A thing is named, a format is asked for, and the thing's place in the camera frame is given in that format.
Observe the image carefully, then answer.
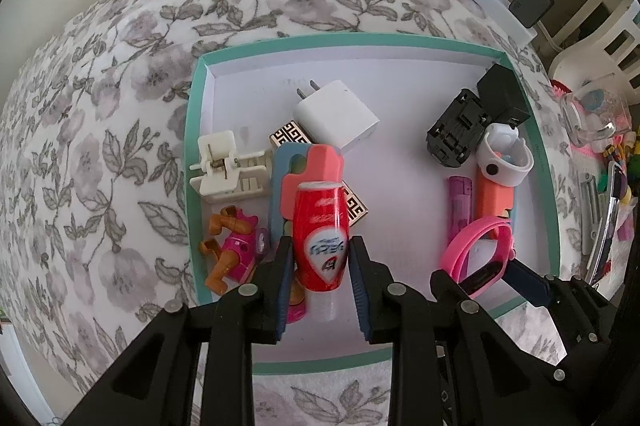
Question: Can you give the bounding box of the red squeeze tube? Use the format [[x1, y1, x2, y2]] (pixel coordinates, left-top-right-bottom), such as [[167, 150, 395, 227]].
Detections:
[[291, 181, 351, 323]]

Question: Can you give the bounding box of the white and pink crochet cloth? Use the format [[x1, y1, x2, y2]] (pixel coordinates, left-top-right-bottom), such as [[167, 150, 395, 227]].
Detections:
[[550, 78, 640, 297]]

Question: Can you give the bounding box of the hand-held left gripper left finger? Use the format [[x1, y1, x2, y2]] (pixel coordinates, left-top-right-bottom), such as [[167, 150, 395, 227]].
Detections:
[[65, 233, 296, 426]]

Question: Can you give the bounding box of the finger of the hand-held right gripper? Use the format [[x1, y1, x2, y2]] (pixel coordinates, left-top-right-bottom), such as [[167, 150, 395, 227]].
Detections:
[[430, 268, 468, 307], [502, 263, 613, 311]]

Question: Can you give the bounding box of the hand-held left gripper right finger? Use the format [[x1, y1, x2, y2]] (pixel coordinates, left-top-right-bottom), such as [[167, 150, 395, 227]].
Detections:
[[347, 235, 568, 426]]

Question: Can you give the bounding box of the gold patterned small box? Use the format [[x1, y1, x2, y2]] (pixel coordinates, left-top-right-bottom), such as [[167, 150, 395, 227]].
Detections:
[[269, 121, 368, 227]]

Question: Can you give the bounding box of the pink dog toy figure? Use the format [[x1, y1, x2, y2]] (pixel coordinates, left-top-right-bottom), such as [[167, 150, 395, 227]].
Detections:
[[200, 205, 308, 322]]

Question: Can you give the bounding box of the white toy watch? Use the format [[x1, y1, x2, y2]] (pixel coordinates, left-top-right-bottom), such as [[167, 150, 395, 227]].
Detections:
[[475, 123, 533, 187]]

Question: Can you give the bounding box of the white power strip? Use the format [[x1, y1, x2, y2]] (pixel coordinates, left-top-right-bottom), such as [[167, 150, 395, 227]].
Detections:
[[467, 0, 538, 49]]

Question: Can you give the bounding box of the pink wristband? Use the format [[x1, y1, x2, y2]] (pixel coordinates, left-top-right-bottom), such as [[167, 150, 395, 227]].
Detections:
[[440, 216, 516, 297]]

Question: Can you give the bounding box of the teal shallow cardboard box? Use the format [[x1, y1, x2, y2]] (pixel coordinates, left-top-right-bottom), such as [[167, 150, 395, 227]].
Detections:
[[184, 33, 561, 377]]

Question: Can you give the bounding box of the purple translucent tube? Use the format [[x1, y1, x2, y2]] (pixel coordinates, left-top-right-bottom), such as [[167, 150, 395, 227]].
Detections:
[[446, 176, 473, 239]]

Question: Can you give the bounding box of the orange and blue toy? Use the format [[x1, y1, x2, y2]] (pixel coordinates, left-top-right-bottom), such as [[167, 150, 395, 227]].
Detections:
[[474, 166, 516, 239]]

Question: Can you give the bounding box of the pink and blue small toy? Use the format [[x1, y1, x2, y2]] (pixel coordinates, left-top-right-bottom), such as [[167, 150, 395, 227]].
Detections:
[[270, 143, 346, 257]]

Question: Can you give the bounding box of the white charger plug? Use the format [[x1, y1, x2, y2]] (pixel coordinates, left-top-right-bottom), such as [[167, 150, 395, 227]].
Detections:
[[293, 78, 380, 157]]

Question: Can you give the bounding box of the clear glass mug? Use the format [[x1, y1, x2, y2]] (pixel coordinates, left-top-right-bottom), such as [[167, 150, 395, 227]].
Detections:
[[560, 73, 632, 149]]

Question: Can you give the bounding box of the white hair claw clip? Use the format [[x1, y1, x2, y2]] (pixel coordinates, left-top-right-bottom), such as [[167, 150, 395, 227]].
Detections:
[[190, 129, 273, 205]]

